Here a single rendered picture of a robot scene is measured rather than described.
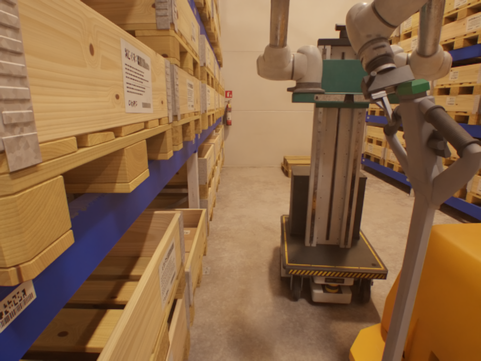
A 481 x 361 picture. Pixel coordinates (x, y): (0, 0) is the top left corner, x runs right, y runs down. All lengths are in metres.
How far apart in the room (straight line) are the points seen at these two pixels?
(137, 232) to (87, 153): 0.75
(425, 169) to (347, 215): 1.44
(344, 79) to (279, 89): 4.33
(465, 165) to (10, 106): 0.67
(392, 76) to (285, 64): 0.94
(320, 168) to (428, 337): 1.19
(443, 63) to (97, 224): 1.76
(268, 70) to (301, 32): 4.74
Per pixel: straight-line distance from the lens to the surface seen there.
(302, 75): 1.77
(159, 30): 1.19
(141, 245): 1.21
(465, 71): 4.32
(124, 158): 0.63
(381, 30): 0.95
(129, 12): 1.24
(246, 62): 6.21
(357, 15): 0.99
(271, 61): 1.73
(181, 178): 2.25
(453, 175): 0.67
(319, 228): 2.22
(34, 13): 0.42
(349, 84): 1.97
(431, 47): 1.77
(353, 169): 2.07
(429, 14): 1.62
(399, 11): 0.92
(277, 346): 1.88
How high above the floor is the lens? 1.37
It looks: 15 degrees down
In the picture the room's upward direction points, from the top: straight up
